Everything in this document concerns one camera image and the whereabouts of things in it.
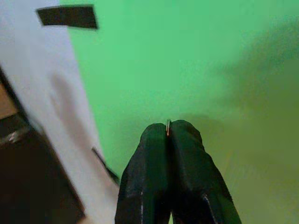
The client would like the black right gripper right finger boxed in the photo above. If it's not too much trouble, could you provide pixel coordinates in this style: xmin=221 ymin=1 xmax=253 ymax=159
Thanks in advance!
xmin=168 ymin=119 xmax=242 ymax=224

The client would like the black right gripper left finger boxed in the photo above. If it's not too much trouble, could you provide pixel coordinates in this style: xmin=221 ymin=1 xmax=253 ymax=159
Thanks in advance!
xmin=115 ymin=123 xmax=173 ymax=224

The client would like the black tape strip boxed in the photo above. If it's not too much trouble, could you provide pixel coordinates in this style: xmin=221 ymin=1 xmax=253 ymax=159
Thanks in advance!
xmin=36 ymin=4 xmax=99 ymax=30
xmin=91 ymin=146 xmax=120 ymax=183

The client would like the black low cabinet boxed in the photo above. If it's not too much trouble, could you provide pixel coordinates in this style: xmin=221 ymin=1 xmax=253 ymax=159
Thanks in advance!
xmin=0 ymin=67 xmax=87 ymax=224

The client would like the brown cardboard box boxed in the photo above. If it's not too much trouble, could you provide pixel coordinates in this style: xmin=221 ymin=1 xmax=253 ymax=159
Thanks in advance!
xmin=0 ymin=79 xmax=18 ymax=119

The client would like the green wall sheet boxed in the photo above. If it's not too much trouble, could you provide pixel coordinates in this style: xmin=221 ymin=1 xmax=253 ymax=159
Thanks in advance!
xmin=59 ymin=0 xmax=299 ymax=224

